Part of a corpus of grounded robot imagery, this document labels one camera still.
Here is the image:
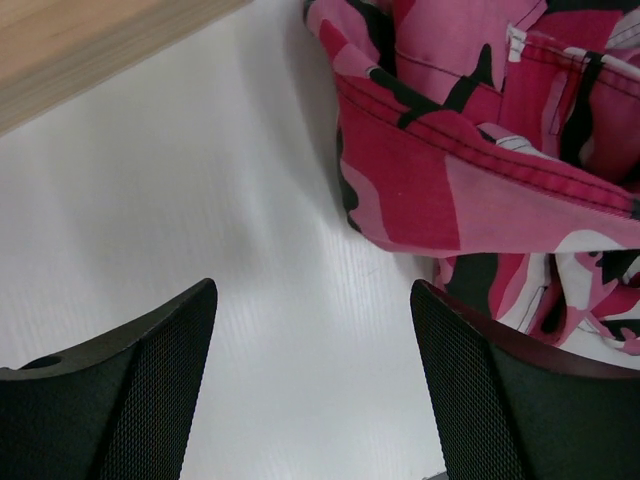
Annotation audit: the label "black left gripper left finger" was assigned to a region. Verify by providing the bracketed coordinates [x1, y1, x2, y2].
[1, 279, 218, 479]

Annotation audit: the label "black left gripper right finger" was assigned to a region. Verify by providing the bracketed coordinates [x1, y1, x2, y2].
[410, 280, 639, 480]

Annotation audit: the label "pink camouflage trousers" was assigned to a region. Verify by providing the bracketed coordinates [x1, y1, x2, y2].
[303, 1, 639, 355]

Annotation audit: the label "wooden clothes rack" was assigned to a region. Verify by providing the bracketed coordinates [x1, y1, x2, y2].
[1, 1, 245, 133]

